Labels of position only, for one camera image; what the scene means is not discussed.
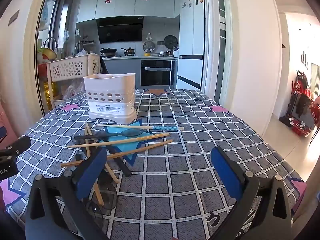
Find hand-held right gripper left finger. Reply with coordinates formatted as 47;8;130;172
25;146;109;240

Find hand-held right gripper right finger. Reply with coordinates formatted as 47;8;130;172
207;146;293;240

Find plain wooden chopstick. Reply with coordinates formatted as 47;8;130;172
86;126;119;183
84;122;105;206
60;139;173;168

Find metal spoon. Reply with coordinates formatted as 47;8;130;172
73;129;145;141
96;172;118;209

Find dark translucent plastic spoon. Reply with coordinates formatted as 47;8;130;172
85;200;104;228
106;146;132;177

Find yellow dotted wooden chopstick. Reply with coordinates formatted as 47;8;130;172
67;132;170;148

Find blue dotted wooden chopstick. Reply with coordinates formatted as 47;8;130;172
97;124;184;131

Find white plastic utensil holder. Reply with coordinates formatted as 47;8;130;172
83;72;138;125

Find grey checkered star tablecloth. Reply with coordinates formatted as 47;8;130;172
5;88;307;240

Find gold tinsel garland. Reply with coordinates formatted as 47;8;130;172
44;80;54;110

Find clear bag with red print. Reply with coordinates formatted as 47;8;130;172
61;81;84;100

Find stack of coloured bowls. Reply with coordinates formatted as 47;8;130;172
37;47;57;63

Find beige perforated storage cart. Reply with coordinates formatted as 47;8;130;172
46;53;102;110

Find pile of red bags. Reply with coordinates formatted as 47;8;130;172
279;70;320;138

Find curved metal faucet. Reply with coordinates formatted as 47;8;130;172
44;37;59;49

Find grey kitchen counter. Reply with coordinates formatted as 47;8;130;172
101;56;179;88

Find black hanging bag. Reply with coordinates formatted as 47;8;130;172
100;56;110;74

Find black built-in oven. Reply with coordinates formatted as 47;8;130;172
140;59;173;87

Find kitchen window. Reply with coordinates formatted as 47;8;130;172
37;0;73;55

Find round black hanging pan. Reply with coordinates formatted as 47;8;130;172
164;35;178;48

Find black range hood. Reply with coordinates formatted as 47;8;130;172
96;16;145;44

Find white refrigerator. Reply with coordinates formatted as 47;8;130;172
176;0;208;90

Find white upper kitchen cabinets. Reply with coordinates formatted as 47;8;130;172
76;0;180;23

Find grey wall plate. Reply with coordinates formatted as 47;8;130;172
8;9;20;27

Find black wall decoration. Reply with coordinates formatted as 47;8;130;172
300;51;309;70

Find white sliding door frame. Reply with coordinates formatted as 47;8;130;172
204;0;234;105

